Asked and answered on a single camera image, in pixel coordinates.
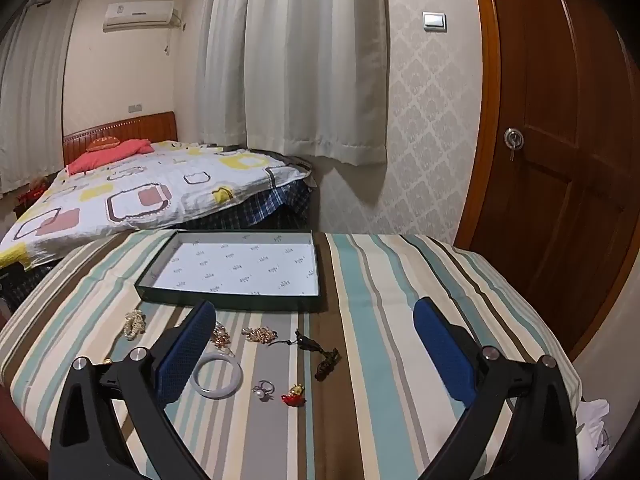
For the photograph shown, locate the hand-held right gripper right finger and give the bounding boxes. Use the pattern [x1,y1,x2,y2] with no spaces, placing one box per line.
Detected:
[413,296,593,480]

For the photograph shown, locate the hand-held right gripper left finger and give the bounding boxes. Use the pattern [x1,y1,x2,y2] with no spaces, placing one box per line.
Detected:
[48,300,217,480]

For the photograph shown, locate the pale jade bangle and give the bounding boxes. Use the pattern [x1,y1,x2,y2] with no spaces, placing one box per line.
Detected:
[189,352,244,400]

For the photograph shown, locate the cream pearl bracelet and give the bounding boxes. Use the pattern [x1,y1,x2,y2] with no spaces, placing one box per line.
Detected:
[123,310,148,341]

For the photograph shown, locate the rose gold chain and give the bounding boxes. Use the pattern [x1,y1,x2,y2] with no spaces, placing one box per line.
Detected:
[210,324,236,359]
[241,326,280,345]

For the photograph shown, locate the green tray with white lining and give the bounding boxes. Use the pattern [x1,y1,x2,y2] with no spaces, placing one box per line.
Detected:
[134,230,326,314]

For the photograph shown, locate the gold charm with red tassel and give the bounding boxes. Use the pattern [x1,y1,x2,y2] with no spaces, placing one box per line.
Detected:
[281,384,307,408]

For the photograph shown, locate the striped cloth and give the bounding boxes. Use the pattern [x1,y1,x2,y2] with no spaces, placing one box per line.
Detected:
[0,230,583,480]

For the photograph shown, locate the white crumpled cloth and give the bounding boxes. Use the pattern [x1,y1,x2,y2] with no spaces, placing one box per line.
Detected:
[574,397,614,467]

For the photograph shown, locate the blue plaid bed sheet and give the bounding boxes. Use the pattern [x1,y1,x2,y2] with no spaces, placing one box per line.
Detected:
[182,176,319,235]

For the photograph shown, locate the bed with patterned quilt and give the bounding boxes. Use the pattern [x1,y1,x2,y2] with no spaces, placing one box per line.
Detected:
[0,140,314,268]

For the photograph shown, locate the red pillow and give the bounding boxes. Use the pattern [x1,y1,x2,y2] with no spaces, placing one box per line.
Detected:
[66,138,154,176]

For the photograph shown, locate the silver door lock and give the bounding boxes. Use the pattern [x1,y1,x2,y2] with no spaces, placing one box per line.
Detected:
[502,127,524,162]

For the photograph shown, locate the brown wooden door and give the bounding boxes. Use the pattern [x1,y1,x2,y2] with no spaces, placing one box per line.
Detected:
[456,0,640,361]

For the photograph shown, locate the wooden headboard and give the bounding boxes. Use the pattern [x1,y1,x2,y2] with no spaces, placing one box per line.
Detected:
[62,111,179,168]

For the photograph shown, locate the white striped curtain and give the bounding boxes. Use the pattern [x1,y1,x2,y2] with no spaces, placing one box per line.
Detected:
[0,0,82,196]

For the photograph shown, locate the white air conditioner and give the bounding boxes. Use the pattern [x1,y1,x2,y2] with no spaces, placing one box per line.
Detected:
[102,1,182,31]

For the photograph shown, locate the dark carved pendant with cord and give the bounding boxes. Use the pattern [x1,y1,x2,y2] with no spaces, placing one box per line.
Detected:
[269,329,342,382]

